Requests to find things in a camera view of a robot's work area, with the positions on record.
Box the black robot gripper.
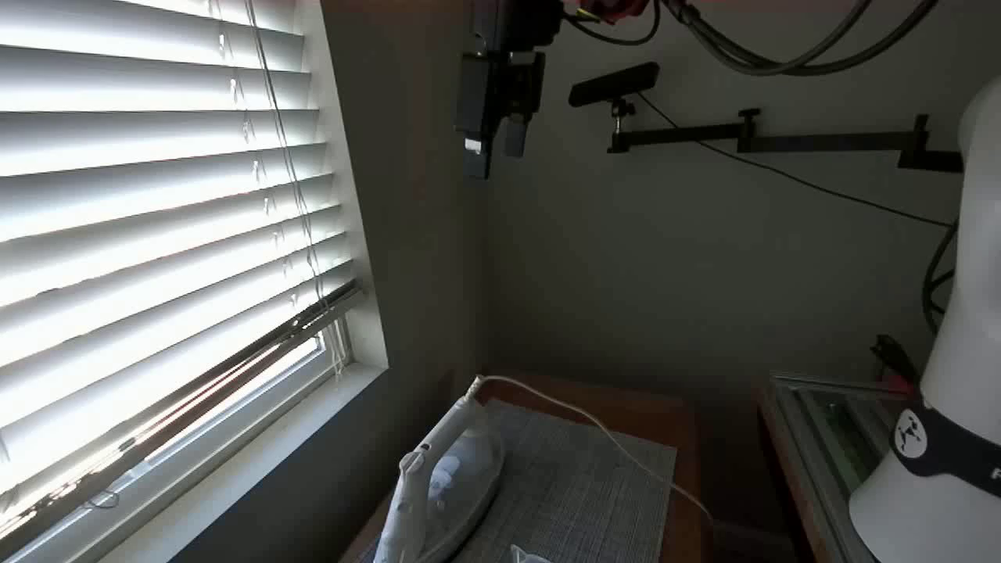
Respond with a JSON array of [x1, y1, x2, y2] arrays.
[[454, 0, 567, 181]]

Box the white clothes iron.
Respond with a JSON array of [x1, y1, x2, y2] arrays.
[[369, 374, 510, 563]]

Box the white window blinds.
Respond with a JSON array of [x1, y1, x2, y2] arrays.
[[0, 0, 361, 499]]

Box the red and black clamp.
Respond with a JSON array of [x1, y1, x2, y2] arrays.
[[872, 331, 927, 401]]

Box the green glass-top side table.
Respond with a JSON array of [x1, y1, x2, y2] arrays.
[[757, 372, 927, 563]]

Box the black band with round logo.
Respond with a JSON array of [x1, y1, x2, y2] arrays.
[[893, 403, 1001, 496]]

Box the black bar-shaped camera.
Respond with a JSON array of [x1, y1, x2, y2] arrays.
[[567, 60, 662, 109]]

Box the thin blind pull cord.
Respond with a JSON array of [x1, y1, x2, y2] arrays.
[[247, 0, 328, 307]]

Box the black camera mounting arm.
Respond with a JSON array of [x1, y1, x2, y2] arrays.
[[604, 96, 967, 176]]

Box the thin black camera cable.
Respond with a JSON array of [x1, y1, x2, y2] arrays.
[[635, 91, 957, 230]]

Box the thick black robot cable bundle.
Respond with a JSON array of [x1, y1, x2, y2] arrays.
[[561, 0, 945, 78]]

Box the white window frame and sill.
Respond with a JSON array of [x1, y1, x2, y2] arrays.
[[0, 0, 395, 563]]

